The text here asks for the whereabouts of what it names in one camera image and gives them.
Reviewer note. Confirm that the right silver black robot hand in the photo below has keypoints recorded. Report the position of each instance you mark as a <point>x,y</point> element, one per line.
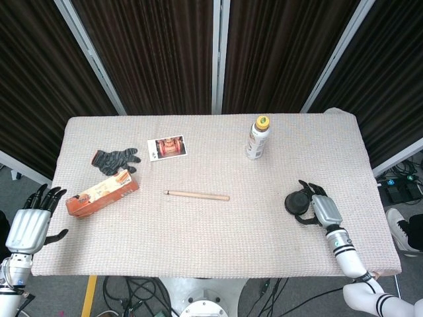
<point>327,211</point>

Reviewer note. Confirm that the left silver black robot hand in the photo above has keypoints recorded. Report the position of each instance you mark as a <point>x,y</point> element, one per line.
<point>29,231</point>

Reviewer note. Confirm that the black round disc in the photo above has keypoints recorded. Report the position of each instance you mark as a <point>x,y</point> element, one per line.
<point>295,203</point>

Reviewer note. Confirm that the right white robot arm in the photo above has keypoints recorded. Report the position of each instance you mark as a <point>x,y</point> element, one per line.
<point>347,257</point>

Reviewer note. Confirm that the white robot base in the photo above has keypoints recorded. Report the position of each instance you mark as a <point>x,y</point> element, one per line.
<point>205,297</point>

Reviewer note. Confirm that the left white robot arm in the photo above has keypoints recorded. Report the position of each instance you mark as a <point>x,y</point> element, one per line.
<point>13,270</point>

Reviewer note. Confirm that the white shoe black laces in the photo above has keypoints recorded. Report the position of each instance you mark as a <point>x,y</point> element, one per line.
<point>394,221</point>

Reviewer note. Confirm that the orange snack box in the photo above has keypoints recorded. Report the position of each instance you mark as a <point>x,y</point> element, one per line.
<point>99,198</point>

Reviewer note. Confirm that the black power box with lights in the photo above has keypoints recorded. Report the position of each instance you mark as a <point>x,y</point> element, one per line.
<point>404,191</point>

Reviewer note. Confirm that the yellow floor tape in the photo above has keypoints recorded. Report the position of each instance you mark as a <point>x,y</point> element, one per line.
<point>89,297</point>

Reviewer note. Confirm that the black trouser leg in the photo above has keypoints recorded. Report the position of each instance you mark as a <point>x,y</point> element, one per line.
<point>417,231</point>

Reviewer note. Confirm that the white bottle yellow cap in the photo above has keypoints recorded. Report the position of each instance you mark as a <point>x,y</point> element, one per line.
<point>256,142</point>

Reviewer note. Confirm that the black grey work glove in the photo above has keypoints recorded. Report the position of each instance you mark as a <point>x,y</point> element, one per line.
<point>110,160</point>

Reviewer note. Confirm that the wooden stick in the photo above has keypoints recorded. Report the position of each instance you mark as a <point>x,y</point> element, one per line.
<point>198,195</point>

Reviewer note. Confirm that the beige woven table cloth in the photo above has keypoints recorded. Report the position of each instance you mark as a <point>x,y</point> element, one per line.
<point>198,234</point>

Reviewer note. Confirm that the dark ribbed partition panel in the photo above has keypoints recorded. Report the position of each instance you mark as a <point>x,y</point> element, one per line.
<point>390,82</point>
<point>36,82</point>
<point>281,56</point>
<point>152,56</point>

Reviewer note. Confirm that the photo postcard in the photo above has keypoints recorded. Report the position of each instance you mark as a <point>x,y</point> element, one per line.
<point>168,147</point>

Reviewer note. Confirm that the grey metal partition rail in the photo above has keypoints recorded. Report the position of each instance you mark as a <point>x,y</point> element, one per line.
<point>26,171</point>
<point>398,156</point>

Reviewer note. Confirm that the grey metal partition post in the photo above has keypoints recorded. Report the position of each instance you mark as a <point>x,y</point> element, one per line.
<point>219,56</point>
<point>89,56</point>
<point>337,56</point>

